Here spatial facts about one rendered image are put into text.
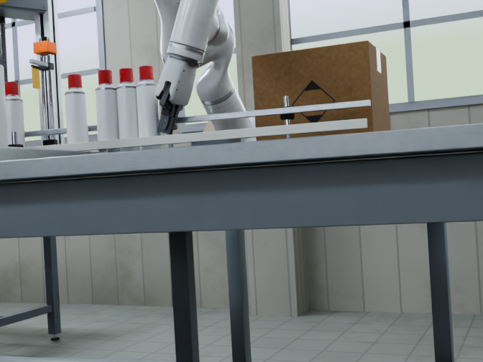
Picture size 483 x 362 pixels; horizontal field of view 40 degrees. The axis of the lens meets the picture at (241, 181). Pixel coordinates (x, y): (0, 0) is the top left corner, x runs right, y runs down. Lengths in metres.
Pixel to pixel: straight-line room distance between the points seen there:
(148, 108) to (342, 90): 0.47
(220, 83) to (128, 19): 2.77
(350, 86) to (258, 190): 1.02
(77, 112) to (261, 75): 0.47
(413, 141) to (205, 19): 1.02
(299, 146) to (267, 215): 0.09
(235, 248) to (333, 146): 2.13
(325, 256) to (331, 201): 3.50
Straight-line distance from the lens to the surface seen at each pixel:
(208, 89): 2.09
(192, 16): 1.53
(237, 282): 2.70
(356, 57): 1.63
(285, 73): 1.68
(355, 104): 1.47
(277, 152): 0.59
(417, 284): 4.01
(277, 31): 4.04
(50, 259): 3.81
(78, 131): 1.65
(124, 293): 4.80
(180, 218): 0.66
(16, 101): 1.76
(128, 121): 1.58
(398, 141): 0.57
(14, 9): 1.89
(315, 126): 1.41
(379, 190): 0.61
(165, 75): 1.52
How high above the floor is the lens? 0.79
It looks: level
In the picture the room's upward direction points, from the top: 3 degrees counter-clockwise
